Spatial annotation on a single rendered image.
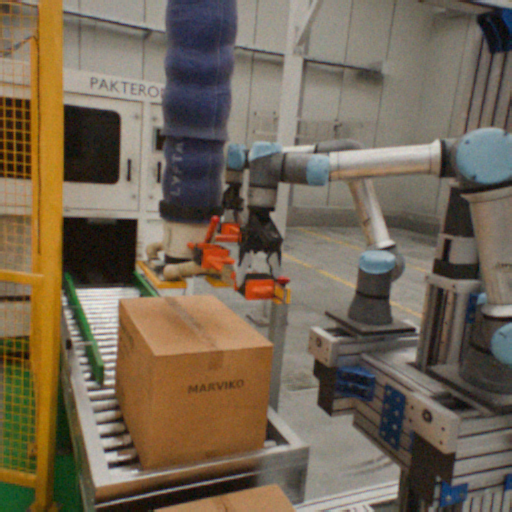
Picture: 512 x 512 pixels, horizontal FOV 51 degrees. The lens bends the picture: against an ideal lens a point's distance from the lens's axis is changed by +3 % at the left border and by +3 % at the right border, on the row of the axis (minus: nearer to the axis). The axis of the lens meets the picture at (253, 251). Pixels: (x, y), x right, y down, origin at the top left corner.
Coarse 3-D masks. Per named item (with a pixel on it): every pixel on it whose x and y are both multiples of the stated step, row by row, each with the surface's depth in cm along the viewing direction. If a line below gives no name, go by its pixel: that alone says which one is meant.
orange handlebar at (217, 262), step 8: (232, 232) 216; (216, 240) 194; (224, 240) 195; (232, 240) 196; (240, 240) 198; (192, 248) 172; (208, 256) 158; (224, 256) 159; (216, 264) 151; (224, 264) 156; (232, 264) 151; (248, 272) 142; (256, 288) 127; (264, 288) 127
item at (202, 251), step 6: (198, 246) 165; (204, 246) 166; (210, 246) 167; (216, 246) 168; (222, 246) 168; (198, 252) 160; (204, 252) 158; (210, 252) 159; (216, 252) 160; (222, 252) 161; (228, 252) 161; (198, 258) 162; (204, 258) 159; (198, 264) 160; (204, 264) 159
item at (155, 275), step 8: (144, 264) 192; (144, 272) 186; (152, 272) 181; (160, 272) 180; (152, 280) 174; (160, 280) 171; (168, 280) 171; (176, 280) 172; (184, 280) 174; (160, 288) 168; (168, 288) 169; (176, 288) 170; (184, 288) 171
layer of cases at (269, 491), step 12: (240, 492) 163; (252, 492) 164; (264, 492) 164; (276, 492) 165; (192, 504) 156; (204, 504) 157; (216, 504) 157; (228, 504) 157; (240, 504) 158; (252, 504) 158; (264, 504) 159; (276, 504) 159; (288, 504) 160
